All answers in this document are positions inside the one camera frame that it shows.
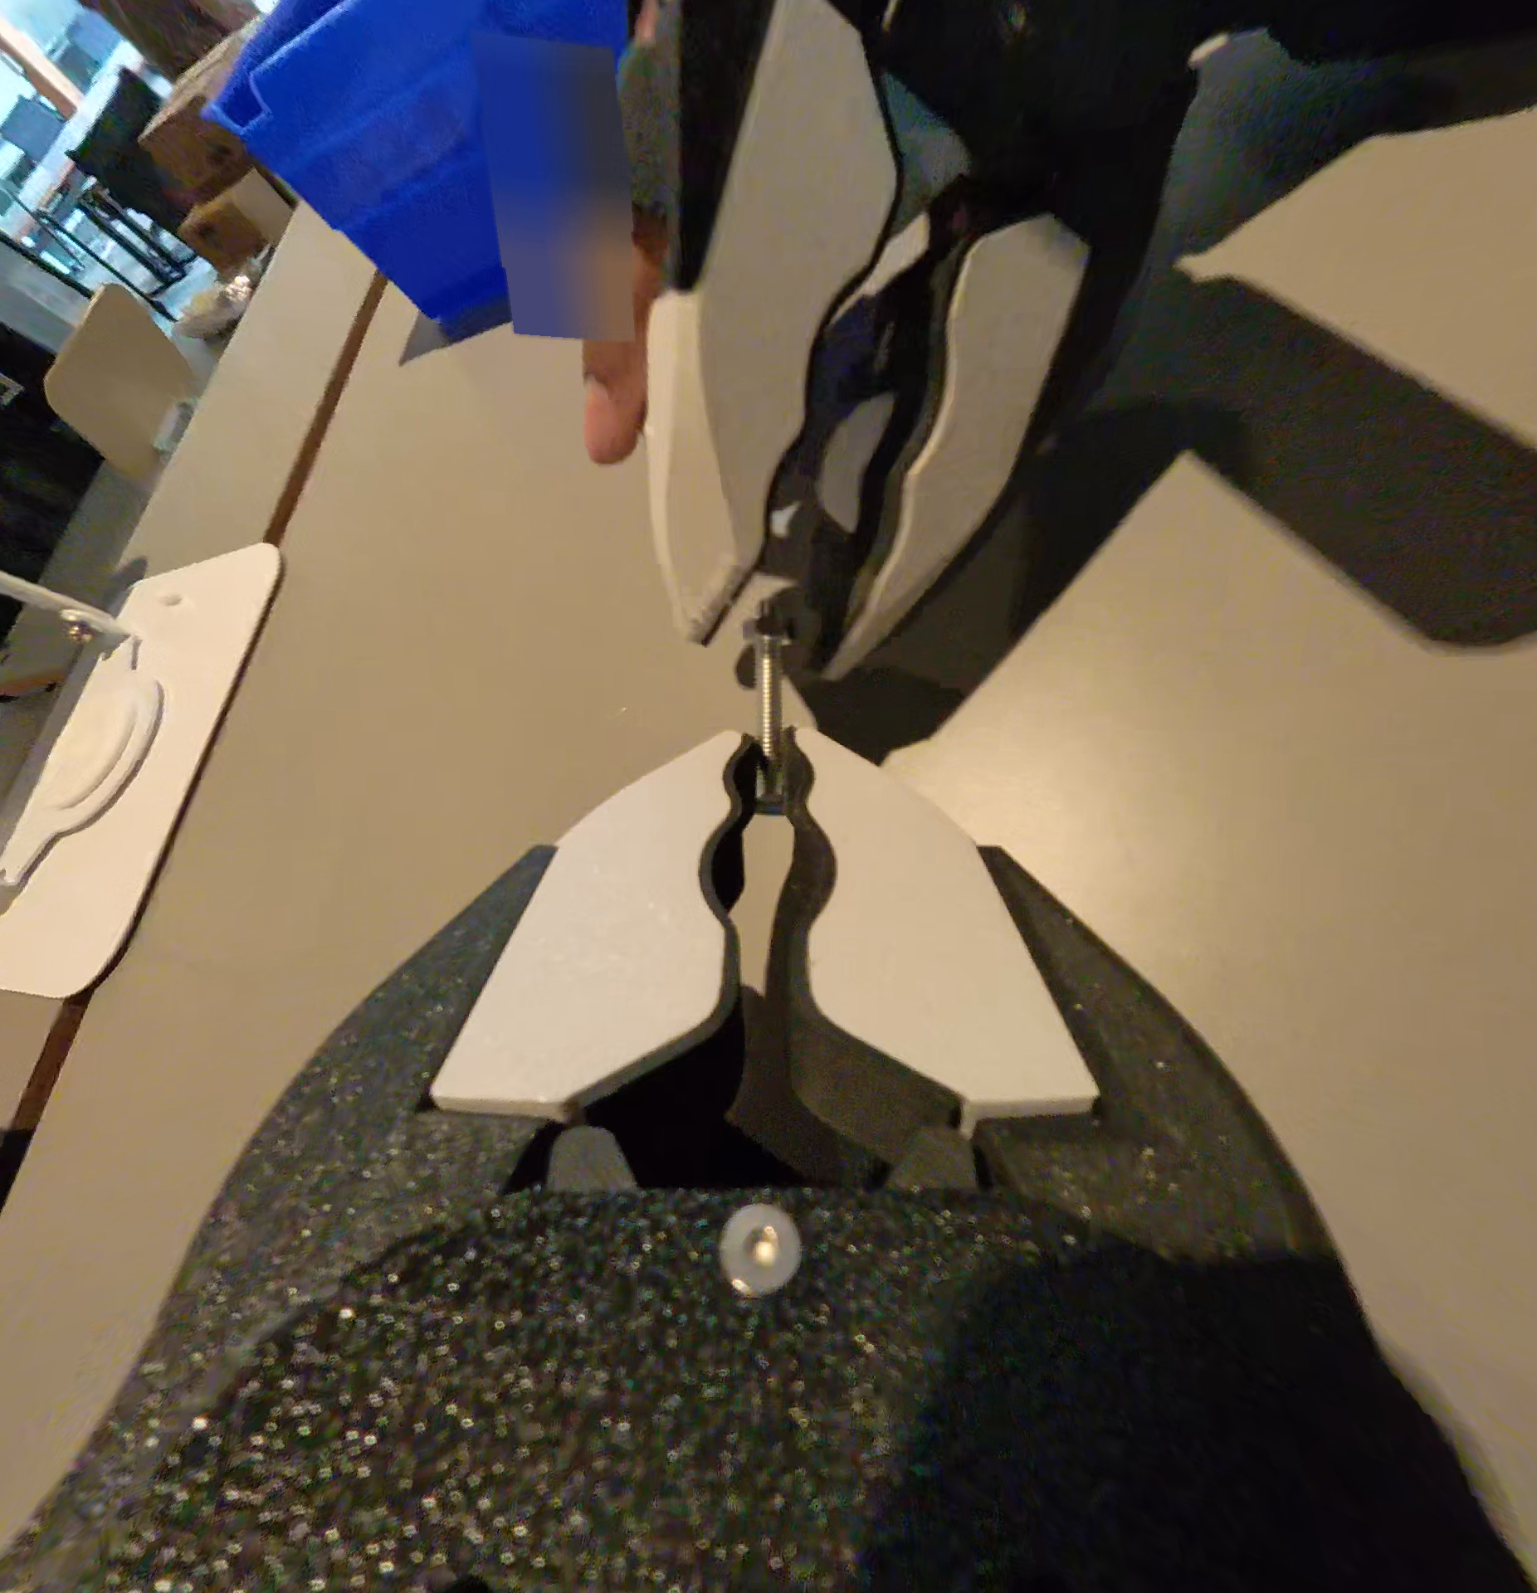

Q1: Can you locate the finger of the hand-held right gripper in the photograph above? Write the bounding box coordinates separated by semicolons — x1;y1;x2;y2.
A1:
644;0;903;645
821;223;1094;681

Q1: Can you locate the group of black chairs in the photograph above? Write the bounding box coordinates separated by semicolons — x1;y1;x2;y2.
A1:
0;61;206;295

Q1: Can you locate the person's right hand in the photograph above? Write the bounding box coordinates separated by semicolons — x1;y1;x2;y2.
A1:
581;217;670;467

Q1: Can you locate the person's right forearm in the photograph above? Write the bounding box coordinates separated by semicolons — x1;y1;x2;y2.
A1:
1197;0;1537;144

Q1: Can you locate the brown cardboard box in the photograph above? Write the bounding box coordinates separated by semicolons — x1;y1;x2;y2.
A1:
136;67;255;204
176;174;299;272

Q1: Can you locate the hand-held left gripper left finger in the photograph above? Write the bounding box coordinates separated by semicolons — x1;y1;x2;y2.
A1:
430;730;752;1189

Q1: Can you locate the white base board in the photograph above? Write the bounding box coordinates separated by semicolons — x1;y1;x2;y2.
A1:
0;542;284;1000

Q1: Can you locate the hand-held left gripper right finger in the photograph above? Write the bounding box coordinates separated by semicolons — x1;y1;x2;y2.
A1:
780;725;1104;1189

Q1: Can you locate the silver bolt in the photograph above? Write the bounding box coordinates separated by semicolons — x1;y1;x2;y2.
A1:
750;647;792;813

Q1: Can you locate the blue plastic bin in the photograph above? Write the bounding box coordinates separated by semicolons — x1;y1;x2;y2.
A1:
201;0;634;346

